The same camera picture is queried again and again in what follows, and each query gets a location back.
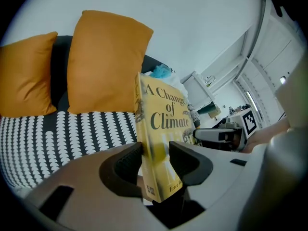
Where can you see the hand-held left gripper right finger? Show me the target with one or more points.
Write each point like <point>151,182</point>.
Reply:
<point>195,170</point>

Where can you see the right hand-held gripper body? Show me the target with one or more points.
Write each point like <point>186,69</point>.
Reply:
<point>237,126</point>

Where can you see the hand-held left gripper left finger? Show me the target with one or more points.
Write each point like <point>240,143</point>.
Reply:
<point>120,174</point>

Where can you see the yellow book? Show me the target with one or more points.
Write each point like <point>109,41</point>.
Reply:
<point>156,133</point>

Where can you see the orange sofa with patterned cover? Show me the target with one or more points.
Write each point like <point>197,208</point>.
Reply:
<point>72,133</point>

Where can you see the person's right forearm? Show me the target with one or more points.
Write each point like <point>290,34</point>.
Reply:
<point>267,135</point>

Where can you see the cardboard box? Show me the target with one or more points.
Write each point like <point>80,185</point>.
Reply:
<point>214,112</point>

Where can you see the black and white patterned cushion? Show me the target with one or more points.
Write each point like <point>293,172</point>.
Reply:
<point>194,115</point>

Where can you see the white cabinet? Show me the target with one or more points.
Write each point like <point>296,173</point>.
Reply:
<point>197,90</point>

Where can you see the person's white shirt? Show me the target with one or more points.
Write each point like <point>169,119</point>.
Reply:
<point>284,177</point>

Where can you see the blue cloth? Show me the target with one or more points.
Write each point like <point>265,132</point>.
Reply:
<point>162,71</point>

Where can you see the large orange pillow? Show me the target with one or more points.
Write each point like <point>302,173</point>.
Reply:
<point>106,64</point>

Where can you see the small orange pillow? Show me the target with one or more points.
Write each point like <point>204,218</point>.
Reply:
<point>24,76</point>

